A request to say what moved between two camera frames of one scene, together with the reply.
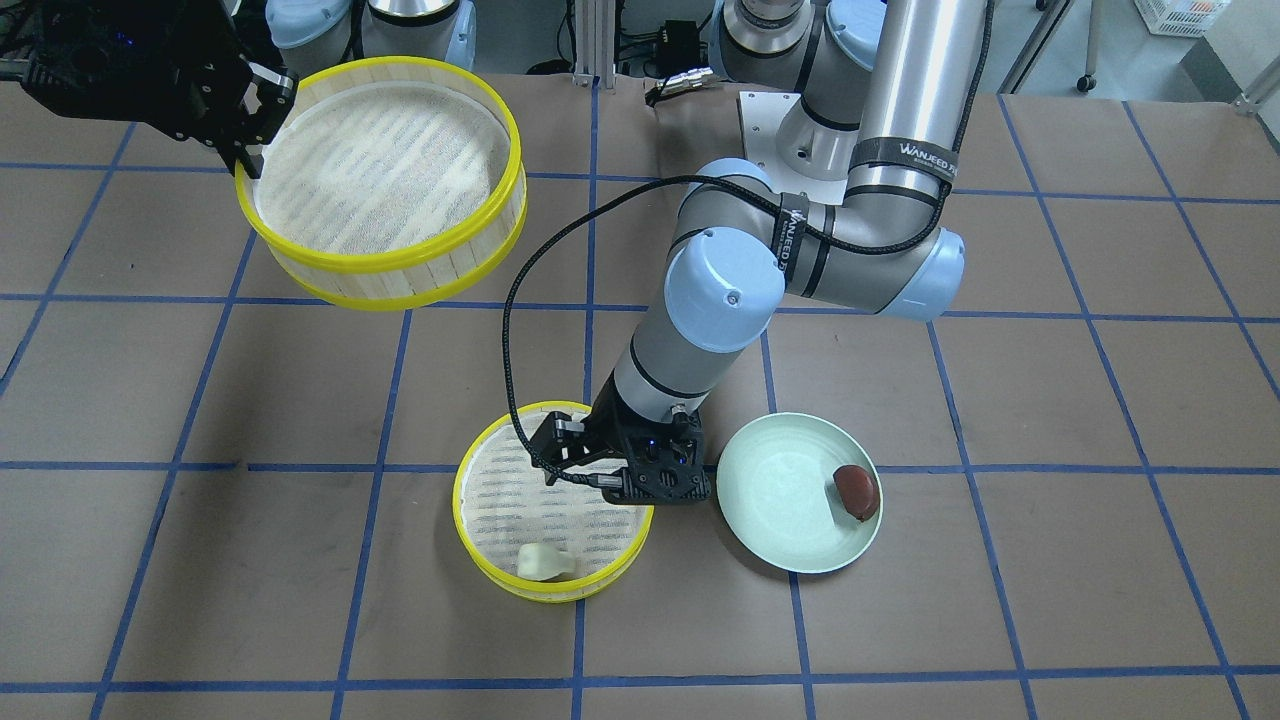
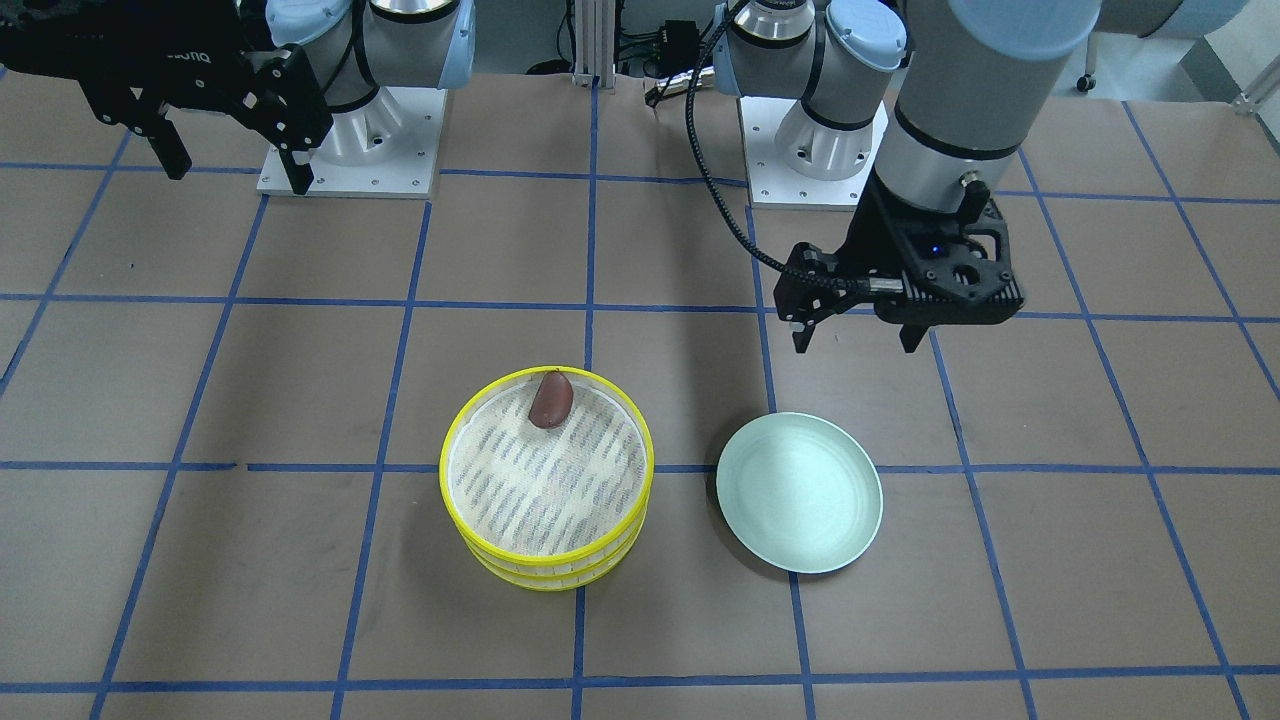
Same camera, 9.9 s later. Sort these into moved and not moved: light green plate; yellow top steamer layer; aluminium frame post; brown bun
Moved: brown bun; yellow top steamer layer
Not moved: aluminium frame post; light green plate
